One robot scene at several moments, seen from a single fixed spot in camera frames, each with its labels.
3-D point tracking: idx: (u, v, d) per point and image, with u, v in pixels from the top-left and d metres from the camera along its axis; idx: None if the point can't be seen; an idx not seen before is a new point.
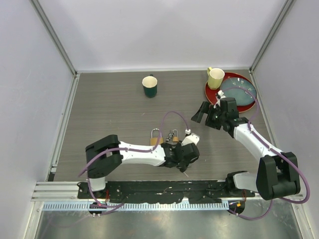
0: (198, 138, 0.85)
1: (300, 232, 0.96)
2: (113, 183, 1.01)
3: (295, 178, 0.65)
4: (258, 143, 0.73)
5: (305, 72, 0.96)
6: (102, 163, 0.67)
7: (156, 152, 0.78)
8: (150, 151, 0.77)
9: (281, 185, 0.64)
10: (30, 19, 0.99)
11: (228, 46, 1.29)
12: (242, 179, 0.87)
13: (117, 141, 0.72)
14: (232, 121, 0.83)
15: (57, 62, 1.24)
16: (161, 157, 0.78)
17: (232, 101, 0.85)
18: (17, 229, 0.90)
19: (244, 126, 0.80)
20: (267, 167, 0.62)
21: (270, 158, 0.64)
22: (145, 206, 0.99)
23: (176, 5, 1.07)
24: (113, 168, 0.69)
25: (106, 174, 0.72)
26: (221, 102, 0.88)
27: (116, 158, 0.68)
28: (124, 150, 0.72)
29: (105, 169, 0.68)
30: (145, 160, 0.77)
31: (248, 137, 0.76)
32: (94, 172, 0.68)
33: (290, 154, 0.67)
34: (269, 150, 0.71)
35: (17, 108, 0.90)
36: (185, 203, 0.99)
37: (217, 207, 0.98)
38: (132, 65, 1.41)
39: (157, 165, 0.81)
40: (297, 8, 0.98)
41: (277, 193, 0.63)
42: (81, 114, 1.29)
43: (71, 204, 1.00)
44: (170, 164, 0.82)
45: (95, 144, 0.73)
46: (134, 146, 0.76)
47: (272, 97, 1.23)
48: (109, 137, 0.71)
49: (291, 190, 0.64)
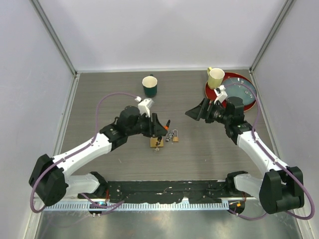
0: (148, 99, 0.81)
1: (300, 232, 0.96)
2: (113, 183, 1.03)
3: (299, 192, 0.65)
4: (262, 155, 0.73)
5: (305, 72, 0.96)
6: (48, 185, 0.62)
7: (98, 141, 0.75)
8: (90, 144, 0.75)
9: (285, 199, 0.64)
10: (30, 18, 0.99)
11: (228, 46, 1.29)
12: (243, 180, 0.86)
13: (49, 158, 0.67)
14: (236, 128, 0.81)
15: (57, 62, 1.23)
16: (105, 144, 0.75)
17: (240, 106, 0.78)
18: (17, 229, 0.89)
19: (248, 134, 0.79)
20: (272, 181, 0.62)
21: (275, 173, 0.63)
22: (145, 206, 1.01)
23: (176, 4, 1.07)
24: (63, 182, 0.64)
25: (64, 191, 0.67)
26: (230, 104, 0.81)
27: (58, 173, 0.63)
28: (61, 161, 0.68)
29: (55, 188, 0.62)
30: (91, 155, 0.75)
31: (252, 147, 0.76)
32: (49, 198, 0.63)
33: (295, 170, 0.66)
34: (274, 164, 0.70)
35: (17, 108, 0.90)
36: (185, 203, 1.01)
37: (217, 207, 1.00)
38: (132, 65, 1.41)
39: (108, 150, 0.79)
40: (298, 8, 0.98)
41: (281, 208, 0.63)
42: (81, 114, 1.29)
43: (71, 204, 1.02)
44: (119, 142, 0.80)
45: (33, 175, 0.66)
46: (69, 152, 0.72)
47: (272, 98, 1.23)
48: (38, 160, 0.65)
49: (294, 205, 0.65)
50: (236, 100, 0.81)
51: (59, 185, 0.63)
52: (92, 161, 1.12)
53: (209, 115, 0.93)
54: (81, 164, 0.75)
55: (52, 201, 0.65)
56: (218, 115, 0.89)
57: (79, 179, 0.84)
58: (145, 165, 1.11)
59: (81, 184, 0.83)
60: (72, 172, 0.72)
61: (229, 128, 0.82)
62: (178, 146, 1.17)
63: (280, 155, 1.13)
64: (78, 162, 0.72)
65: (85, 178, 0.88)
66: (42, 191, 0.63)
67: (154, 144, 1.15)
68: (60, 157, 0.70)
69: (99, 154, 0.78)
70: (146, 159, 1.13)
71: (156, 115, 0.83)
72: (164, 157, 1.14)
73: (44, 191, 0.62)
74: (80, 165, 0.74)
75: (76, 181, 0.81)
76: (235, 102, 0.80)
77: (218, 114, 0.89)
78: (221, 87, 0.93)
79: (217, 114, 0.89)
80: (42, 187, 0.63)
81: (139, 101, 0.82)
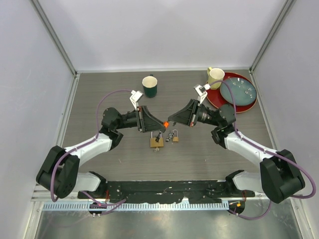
0: (136, 94, 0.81)
1: (300, 232, 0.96)
2: (113, 183, 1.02)
3: (296, 173, 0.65)
4: (253, 148, 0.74)
5: (305, 72, 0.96)
6: (64, 173, 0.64)
7: (100, 138, 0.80)
8: (95, 139, 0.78)
9: (287, 184, 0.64)
10: (30, 19, 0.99)
11: (228, 46, 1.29)
12: (243, 181, 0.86)
13: (61, 149, 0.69)
14: (222, 133, 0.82)
15: (57, 62, 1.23)
16: (107, 139, 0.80)
17: (233, 121, 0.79)
18: (16, 229, 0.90)
19: (234, 134, 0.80)
20: (268, 169, 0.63)
21: (269, 160, 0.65)
22: (145, 206, 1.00)
23: (176, 4, 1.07)
24: (76, 170, 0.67)
25: (75, 182, 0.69)
26: (222, 118, 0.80)
27: (73, 158, 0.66)
28: (73, 150, 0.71)
29: (71, 176, 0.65)
30: (95, 151, 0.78)
31: (240, 144, 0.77)
32: (63, 187, 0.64)
33: (285, 152, 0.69)
34: (265, 153, 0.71)
35: (17, 108, 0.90)
36: (185, 203, 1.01)
37: (217, 207, 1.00)
38: (132, 65, 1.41)
39: (108, 149, 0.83)
40: (298, 7, 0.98)
41: (285, 192, 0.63)
42: (82, 114, 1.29)
43: (71, 204, 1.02)
44: (118, 141, 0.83)
45: (43, 167, 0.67)
46: (79, 143, 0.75)
47: (272, 97, 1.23)
48: (51, 150, 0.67)
49: (297, 187, 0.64)
50: (228, 110, 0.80)
51: (74, 174, 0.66)
52: (91, 161, 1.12)
53: (197, 118, 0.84)
54: (89, 157, 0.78)
55: (64, 192, 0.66)
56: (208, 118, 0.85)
57: (82, 175, 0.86)
58: (145, 165, 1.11)
59: (84, 179, 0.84)
60: (81, 163, 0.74)
61: (216, 133, 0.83)
62: (177, 146, 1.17)
63: None
64: (86, 154, 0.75)
65: (87, 174, 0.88)
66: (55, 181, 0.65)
67: (155, 144, 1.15)
68: (71, 147, 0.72)
69: (100, 151, 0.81)
70: (146, 159, 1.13)
71: (143, 107, 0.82)
72: (163, 157, 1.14)
73: (58, 181, 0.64)
74: (85, 160, 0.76)
75: (80, 177, 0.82)
76: (227, 113, 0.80)
77: (207, 116, 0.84)
78: (206, 86, 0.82)
79: (206, 116, 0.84)
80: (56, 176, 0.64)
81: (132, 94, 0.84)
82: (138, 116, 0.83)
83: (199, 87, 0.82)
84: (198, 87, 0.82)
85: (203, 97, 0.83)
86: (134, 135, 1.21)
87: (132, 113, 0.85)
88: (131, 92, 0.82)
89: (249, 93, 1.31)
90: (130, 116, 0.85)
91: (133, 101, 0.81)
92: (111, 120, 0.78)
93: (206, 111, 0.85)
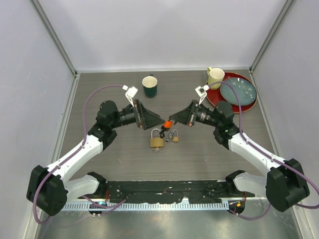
0: (130, 89, 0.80)
1: (300, 232, 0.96)
2: (113, 183, 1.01)
3: (302, 182, 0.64)
4: (259, 155, 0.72)
5: (305, 72, 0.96)
6: (48, 194, 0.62)
7: (88, 144, 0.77)
8: (82, 147, 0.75)
9: (293, 194, 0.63)
10: (30, 18, 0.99)
11: (228, 46, 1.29)
12: (243, 182, 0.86)
13: (43, 168, 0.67)
14: (225, 133, 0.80)
15: (57, 62, 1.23)
16: (95, 144, 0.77)
17: (232, 115, 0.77)
18: (16, 229, 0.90)
19: (238, 136, 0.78)
20: (276, 179, 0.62)
21: (277, 171, 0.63)
22: (145, 206, 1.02)
23: (176, 4, 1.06)
24: (62, 188, 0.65)
25: (64, 197, 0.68)
26: (220, 113, 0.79)
27: (55, 179, 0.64)
28: (56, 169, 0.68)
29: (56, 196, 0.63)
30: (85, 157, 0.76)
31: (246, 149, 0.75)
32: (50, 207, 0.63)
33: (292, 162, 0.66)
34: (272, 161, 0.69)
35: (16, 108, 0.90)
36: (185, 203, 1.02)
37: (217, 207, 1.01)
38: (132, 65, 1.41)
39: (101, 149, 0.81)
40: (298, 8, 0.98)
41: (291, 202, 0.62)
42: (82, 114, 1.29)
43: (71, 204, 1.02)
44: (110, 139, 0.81)
45: (29, 188, 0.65)
46: (62, 159, 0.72)
47: (272, 98, 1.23)
48: (33, 171, 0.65)
49: (303, 196, 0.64)
50: (226, 106, 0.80)
51: (59, 193, 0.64)
52: (91, 161, 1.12)
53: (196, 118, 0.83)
54: (77, 169, 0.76)
55: (54, 209, 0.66)
56: (207, 117, 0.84)
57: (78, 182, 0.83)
58: (145, 165, 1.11)
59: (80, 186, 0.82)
60: (68, 178, 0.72)
61: (218, 134, 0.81)
62: (177, 146, 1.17)
63: (280, 155, 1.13)
64: (73, 167, 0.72)
65: (83, 180, 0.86)
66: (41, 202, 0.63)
67: (155, 144, 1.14)
68: (54, 165, 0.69)
69: (92, 154, 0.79)
70: (146, 159, 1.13)
71: (139, 103, 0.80)
72: (163, 157, 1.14)
73: (44, 203, 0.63)
74: (75, 170, 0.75)
75: (74, 185, 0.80)
76: (226, 108, 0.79)
77: (206, 115, 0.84)
78: (205, 87, 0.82)
79: (205, 116, 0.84)
80: (41, 196, 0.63)
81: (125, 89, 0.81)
82: (136, 112, 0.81)
83: (198, 88, 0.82)
84: (198, 88, 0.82)
85: (203, 98, 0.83)
86: (134, 135, 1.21)
87: (129, 109, 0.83)
88: (125, 89, 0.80)
89: (249, 93, 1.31)
90: (127, 113, 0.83)
91: (129, 98, 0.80)
92: (107, 113, 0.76)
93: (205, 111, 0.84)
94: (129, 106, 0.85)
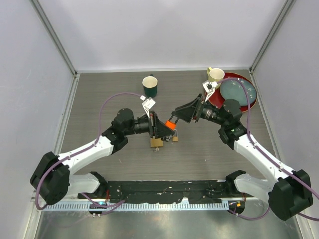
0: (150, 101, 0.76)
1: (300, 232, 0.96)
2: (113, 183, 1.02)
3: (308, 194, 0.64)
4: (267, 162, 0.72)
5: (305, 72, 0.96)
6: (52, 183, 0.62)
7: (100, 143, 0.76)
8: (94, 145, 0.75)
9: (297, 204, 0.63)
10: (30, 18, 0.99)
11: (228, 46, 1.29)
12: (243, 183, 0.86)
13: (54, 155, 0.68)
14: (231, 133, 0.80)
15: (57, 62, 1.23)
16: (107, 146, 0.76)
17: (239, 114, 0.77)
18: (17, 229, 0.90)
19: (245, 138, 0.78)
20: (282, 191, 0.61)
21: (284, 181, 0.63)
22: (145, 206, 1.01)
23: (176, 4, 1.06)
24: (67, 179, 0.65)
25: (66, 189, 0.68)
26: (228, 112, 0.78)
27: (63, 169, 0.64)
28: (66, 159, 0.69)
29: (59, 185, 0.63)
30: (94, 156, 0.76)
31: (252, 153, 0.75)
32: (52, 195, 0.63)
33: (301, 173, 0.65)
34: (280, 171, 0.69)
35: (17, 108, 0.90)
36: (185, 203, 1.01)
37: (217, 207, 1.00)
38: (132, 65, 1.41)
39: (110, 153, 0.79)
40: (297, 8, 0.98)
41: (294, 212, 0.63)
42: (82, 114, 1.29)
43: (71, 204, 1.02)
44: (120, 145, 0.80)
45: (36, 172, 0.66)
46: (74, 151, 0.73)
47: (272, 98, 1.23)
48: (44, 157, 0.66)
49: (306, 206, 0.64)
50: (234, 105, 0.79)
51: (64, 182, 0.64)
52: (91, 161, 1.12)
53: (201, 114, 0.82)
54: (84, 165, 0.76)
55: (53, 198, 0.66)
56: (213, 115, 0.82)
57: (80, 178, 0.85)
58: (145, 165, 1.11)
59: (81, 183, 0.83)
60: (75, 171, 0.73)
61: (224, 133, 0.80)
62: (177, 146, 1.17)
63: (280, 156, 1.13)
64: (82, 161, 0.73)
65: (85, 178, 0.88)
66: (43, 188, 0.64)
67: (154, 143, 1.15)
68: (64, 155, 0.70)
69: (101, 156, 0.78)
70: (146, 159, 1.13)
71: (155, 115, 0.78)
72: (163, 157, 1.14)
73: (46, 189, 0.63)
74: (82, 165, 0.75)
75: (76, 180, 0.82)
76: (234, 108, 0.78)
77: (211, 113, 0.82)
78: (213, 83, 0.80)
79: (211, 114, 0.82)
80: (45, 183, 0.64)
81: (142, 99, 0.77)
82: (151, 123, 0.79)
83: (206, 83, 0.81)
84: (205, 84, 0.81)
85: (210, 94, 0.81)
86: (134, 135, 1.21)
87: (144, 118, 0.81)
88: (143, 99, 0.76)
89: (249, 93, 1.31)
90: (141, 122, 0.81)
91: (147, 108, 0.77)
92: (124, 120, 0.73)
93: (212, 108, 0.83)
94: (144, 114, 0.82)
